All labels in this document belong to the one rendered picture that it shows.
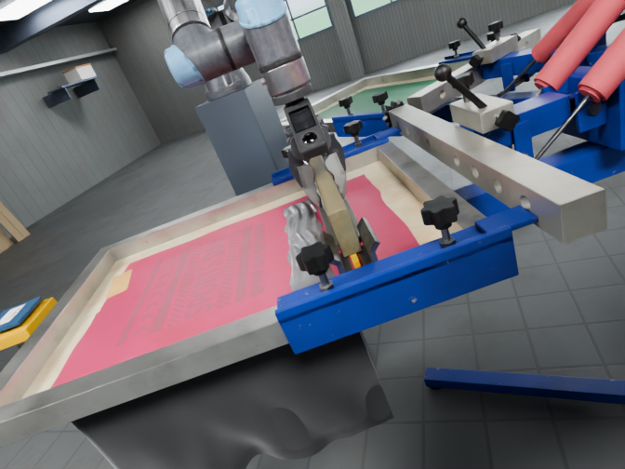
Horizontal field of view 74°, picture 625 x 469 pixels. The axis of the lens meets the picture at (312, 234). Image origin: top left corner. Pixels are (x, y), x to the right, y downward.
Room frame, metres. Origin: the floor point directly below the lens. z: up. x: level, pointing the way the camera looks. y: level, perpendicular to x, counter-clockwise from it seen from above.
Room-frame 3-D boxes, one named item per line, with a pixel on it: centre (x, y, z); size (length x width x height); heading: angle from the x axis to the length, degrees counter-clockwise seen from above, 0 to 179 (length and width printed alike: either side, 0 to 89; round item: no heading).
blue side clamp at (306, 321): (0.44, -0.07, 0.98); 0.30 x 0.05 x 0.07; 86
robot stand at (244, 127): (1.42, 0.07, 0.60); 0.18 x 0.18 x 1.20; 67
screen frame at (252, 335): (0.73, 0.15, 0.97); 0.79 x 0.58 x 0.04; 86
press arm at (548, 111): (0.70, -0.41, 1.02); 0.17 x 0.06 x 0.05; 86
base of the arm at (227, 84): (1.42, 0.07, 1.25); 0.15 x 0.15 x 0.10
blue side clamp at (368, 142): (1.00, -0.11, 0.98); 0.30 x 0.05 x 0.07; 86
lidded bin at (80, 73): (9.76, 3.19, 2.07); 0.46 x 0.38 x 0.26; 157
